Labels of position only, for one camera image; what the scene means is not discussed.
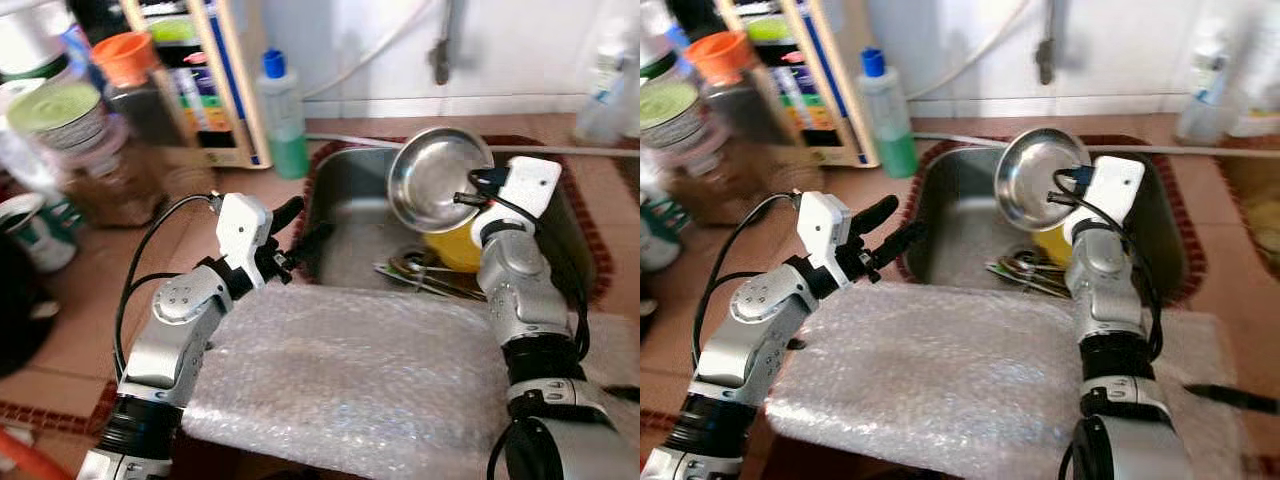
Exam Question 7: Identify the white green plastic utensil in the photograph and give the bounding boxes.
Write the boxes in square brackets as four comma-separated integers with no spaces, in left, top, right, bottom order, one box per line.
[985,262,1071,299]
[375,262,481,301]

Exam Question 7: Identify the black round appliance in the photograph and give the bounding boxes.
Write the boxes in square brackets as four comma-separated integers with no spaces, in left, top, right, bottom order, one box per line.
[0,235,59,379]

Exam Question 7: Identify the green dish soap bottle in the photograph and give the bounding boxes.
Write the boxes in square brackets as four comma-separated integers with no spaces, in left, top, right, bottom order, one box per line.
[255,48,311,181]
[858,48,919,181]

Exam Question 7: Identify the clear plastic cup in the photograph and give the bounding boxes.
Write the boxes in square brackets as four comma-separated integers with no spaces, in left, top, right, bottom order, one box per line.
[1175,80,1236,144]
[575,85,636,146]

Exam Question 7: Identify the white green-banded bottle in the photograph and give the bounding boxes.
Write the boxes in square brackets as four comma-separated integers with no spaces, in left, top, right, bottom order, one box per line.
[0,0,86,83]

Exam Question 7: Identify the blue white tube bottle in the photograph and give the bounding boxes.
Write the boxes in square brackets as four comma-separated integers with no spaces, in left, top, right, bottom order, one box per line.
[1195,25,1231,101]
[595,25,631,106]

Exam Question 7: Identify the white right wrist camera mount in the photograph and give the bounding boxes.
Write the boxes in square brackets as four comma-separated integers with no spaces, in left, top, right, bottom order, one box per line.
[1085,156,1146,223]
[495,156,563,223]

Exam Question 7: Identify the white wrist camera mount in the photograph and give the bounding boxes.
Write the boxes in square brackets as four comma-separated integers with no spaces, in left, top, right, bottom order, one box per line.
[797,192,853,266]
[495,156,563,223]
[1085,156,1146,223]
[215,193,273,266]

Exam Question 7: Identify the steel spoon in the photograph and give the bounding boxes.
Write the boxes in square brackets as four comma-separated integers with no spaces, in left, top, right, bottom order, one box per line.
[378,252,441,281]
[990,252,1051,281]

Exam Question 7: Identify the green-lidded patterned tin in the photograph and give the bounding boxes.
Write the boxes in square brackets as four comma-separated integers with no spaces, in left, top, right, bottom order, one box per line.
[640,80,713,151]
[5,80,111,156]

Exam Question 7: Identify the bubble wrap sheet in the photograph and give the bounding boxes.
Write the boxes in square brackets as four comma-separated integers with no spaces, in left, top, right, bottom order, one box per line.
[765,283,1246,480]
[180,283,641,480]

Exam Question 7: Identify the orange-lidded glass jar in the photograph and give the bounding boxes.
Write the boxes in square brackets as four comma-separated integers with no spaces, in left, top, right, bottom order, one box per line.
[90,30,206,201]
[685,30,801,196]

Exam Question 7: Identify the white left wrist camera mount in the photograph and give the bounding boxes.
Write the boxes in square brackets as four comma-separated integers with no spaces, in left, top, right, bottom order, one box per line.
[215,193,273,266]
[797,192,853,266]

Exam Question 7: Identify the white rabbit mug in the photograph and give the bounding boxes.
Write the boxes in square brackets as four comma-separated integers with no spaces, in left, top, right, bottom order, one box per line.
[0,192,86,273]
[640,192,691,271]

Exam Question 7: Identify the yellow plastic cup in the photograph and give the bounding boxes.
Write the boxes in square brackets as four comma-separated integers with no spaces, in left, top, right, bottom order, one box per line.
[1030,225,1076,269]
[422,225,486,274]

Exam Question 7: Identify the white water purifier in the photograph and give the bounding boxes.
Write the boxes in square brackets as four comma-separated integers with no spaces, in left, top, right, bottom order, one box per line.
[735,0,881,169]
[120,0,273,169]

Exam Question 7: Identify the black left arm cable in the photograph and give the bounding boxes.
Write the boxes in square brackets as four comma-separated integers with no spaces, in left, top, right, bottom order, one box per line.
[113,193,223,381]
[692,193,801,371]

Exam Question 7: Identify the orange gas hose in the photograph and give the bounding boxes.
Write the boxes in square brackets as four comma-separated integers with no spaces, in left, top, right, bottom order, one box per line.
[0,428,71,480]

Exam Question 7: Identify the white wall hose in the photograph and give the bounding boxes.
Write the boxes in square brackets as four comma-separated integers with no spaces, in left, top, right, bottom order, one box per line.
[300,0,436,101]
[905,0,1036,101]

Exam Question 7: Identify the white detergent bottle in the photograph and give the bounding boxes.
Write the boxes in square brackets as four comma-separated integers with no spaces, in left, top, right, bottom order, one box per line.
[1225,0,1280,139]

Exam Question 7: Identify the plastic jar brown contents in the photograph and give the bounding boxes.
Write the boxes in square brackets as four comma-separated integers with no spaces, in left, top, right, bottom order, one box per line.
[645,125,771,223]
[30,125,171,229]

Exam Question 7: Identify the steel bowl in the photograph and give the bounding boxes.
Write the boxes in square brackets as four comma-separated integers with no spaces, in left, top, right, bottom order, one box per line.
[995,127,1093,234]
[387,127,496,234]

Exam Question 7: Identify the steel tap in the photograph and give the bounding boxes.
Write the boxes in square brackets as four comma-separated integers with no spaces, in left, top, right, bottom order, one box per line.
[1035,0,1061,86]
[430,0,459,86]

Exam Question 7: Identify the small steel sink basin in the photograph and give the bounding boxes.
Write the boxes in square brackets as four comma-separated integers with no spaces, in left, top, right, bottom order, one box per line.
[1215,150,1280,271]

